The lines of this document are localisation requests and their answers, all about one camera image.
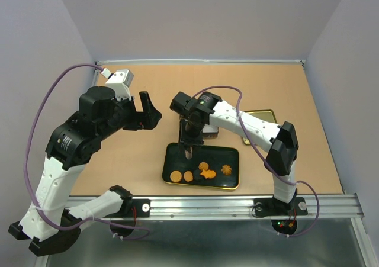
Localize brown swirl cookie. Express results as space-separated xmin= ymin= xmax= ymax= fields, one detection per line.
xmin=198 ymin=162 xmax=209 ymax=171

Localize small brown cookie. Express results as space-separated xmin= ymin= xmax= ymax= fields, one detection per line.
xmin=184 ymin=171 xmax=194 ymax=182

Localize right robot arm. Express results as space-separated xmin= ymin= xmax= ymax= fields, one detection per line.
xmin=170 ymin=91 xmax=299 ymax=214

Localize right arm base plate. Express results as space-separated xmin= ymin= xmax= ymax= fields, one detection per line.
xmin=253 ymin=197 xmax=308 ymax=218

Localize square cookie tin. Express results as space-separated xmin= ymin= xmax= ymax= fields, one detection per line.
xmin=179 ymin=117 xmax=219 ymax=142

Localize black sandwich cookie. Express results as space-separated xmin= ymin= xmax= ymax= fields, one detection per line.
xmin=192 ymin=169 xmax=203 ymax=181

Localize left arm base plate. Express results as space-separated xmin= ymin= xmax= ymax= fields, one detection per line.
xmin=102 ymin=198 xmax=151 ymax=218

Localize gold tin lid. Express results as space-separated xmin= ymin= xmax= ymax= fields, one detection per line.
xmin=241 ymin=108 xmax=278 ymax=146

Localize metal tongs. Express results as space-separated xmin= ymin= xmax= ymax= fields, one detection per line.
xmin=184 ymin=146 xmax=192 ymax=160

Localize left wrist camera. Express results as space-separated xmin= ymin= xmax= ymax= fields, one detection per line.
xmin=101 ymin=68 xmax=134 ymax=101

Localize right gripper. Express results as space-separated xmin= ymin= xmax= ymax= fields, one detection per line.
xmin=178 ymin=118 xmax=205 ymax=156

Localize aluminium front rail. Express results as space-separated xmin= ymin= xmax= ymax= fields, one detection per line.
xmin=133 ymin=194 xmax=364 ymax=221

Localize orange fish cookie lower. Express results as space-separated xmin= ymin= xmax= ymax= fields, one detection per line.
xmin=200 ymin=170 xmax=216 ymax=179

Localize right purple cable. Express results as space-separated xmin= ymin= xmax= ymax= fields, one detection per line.
xmin=194 ymin=85 xmax=320 ymax=239

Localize flower swirl cookie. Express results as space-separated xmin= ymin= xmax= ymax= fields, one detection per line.
xmin=221 ymin=165 xmax=232 ymax=176

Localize round waffle cookie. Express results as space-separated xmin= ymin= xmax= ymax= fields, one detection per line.
xmin=169 ymin=171 xmax=182 ymax=183

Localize white paper cup bottom-right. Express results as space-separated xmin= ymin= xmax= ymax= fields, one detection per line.
xmin=203 ymin=125 xmax=219 ymax=133

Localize black serving tray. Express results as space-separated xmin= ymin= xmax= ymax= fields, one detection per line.
xmin=162 ymin=143 xmax=240 ymax=190

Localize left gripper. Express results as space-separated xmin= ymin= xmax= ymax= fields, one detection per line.
xmin=98 ymin=91 xmax=163 ymax=140

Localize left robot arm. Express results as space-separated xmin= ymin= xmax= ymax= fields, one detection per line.
xmin=8 ymin=86 xmax=162 ymax=256

